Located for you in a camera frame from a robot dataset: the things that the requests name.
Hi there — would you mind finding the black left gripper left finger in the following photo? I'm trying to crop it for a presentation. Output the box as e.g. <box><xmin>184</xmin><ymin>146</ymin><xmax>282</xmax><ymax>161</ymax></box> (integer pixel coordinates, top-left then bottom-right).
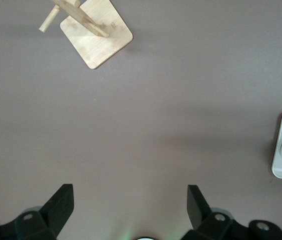
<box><xmin>0</xmin><ymin>183</ymin><xmax>75</xmax><ymax>240</ymax></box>

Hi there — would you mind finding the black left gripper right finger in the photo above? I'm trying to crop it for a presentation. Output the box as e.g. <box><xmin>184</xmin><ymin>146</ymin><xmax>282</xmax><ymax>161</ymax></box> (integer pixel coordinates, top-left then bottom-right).
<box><xmin>180</xmin><ymin>184</ymin><xmax>282</xmax><ymax>240</ymax></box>

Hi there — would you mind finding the wooden mug stand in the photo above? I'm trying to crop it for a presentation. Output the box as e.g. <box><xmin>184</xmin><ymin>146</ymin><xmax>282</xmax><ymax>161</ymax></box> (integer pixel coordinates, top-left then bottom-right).
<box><xmin>38</xmin><ymin>0</ymin><xmax>134</xmax><ymax>70</ymax></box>

